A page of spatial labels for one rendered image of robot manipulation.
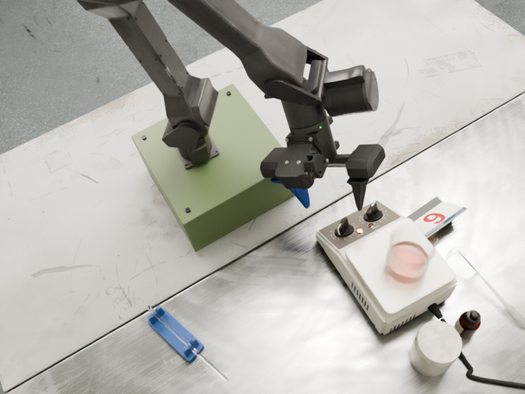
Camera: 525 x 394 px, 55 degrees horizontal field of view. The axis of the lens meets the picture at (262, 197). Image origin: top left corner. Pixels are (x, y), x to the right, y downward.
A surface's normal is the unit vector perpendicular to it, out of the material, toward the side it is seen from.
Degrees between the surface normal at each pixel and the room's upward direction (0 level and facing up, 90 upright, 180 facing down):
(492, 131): 0
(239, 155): 3
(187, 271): 0
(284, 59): 40
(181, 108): 64
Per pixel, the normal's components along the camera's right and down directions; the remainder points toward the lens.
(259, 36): 0.54, -0.30
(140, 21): 0.93, 0.00
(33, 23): -0.10, -0.53
